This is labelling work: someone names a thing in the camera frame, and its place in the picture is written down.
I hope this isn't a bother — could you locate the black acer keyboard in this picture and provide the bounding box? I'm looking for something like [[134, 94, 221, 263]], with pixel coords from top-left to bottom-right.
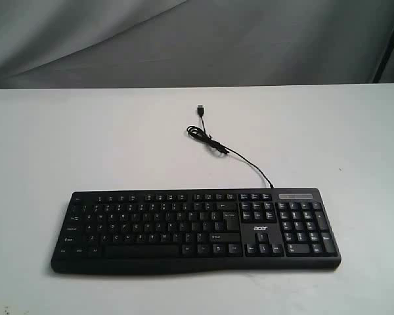
[[51, 188, 341, 275]]

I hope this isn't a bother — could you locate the grey backdrop cloth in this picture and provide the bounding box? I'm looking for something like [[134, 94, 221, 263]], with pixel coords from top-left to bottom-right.
[[0, 1, 394, 89]]

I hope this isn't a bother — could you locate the black keyboard usb cable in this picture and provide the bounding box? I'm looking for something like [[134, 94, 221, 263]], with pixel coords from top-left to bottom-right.
[[186, 104, 275, 190]]

